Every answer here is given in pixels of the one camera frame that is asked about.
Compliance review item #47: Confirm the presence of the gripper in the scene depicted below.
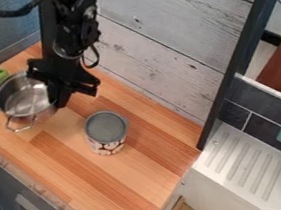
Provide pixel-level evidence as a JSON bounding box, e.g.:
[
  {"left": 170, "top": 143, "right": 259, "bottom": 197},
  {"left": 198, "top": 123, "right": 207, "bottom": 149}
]
[{"left": 18, "top": 52, "right": 106, "bottom": 116}]

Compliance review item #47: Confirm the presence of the silver pot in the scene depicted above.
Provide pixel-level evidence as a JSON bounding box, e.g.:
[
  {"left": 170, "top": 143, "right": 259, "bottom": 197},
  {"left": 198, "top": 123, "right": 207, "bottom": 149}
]
[{"left": 0, "top": 66, "right": 66, "bottom": 140}]

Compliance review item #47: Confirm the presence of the patterned can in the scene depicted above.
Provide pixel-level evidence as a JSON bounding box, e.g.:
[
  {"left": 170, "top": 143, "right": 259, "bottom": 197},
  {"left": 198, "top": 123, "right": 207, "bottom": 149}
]
[{"left": 78, "top": 106, "right": 133, "bottom": 160}]

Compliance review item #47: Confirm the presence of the toy sink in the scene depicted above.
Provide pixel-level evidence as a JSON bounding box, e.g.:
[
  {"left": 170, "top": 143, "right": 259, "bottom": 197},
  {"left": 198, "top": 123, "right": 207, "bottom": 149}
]
[{"left": 153, "top": 0, "right": 281, "bottom": 210}]

